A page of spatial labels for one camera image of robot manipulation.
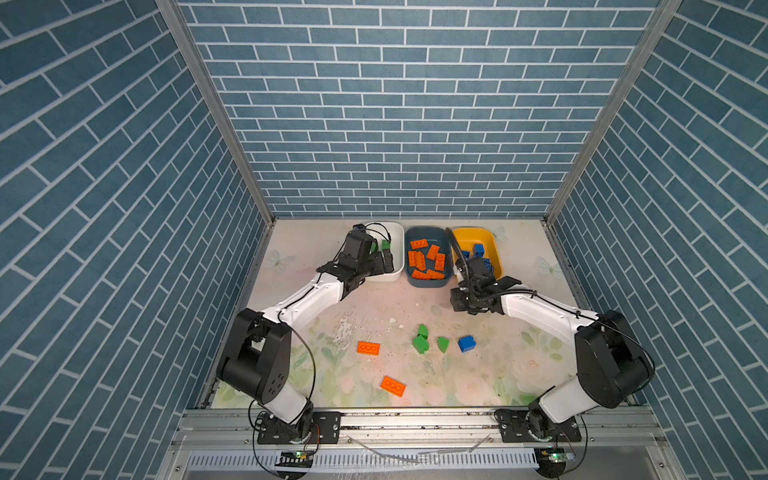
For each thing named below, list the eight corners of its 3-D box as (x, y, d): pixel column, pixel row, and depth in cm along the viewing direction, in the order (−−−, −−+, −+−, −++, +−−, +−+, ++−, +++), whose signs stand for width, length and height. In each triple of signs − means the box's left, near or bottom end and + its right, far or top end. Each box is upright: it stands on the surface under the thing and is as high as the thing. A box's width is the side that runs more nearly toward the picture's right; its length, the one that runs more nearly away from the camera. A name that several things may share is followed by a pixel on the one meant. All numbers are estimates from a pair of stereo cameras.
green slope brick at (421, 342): (413, 353, 88) (414, 350, 86) (412, 327, 93) (413, 324, 92) (429, 353, 88) (429, 350, 86) (427, 327, 94) (428, 324, 92)
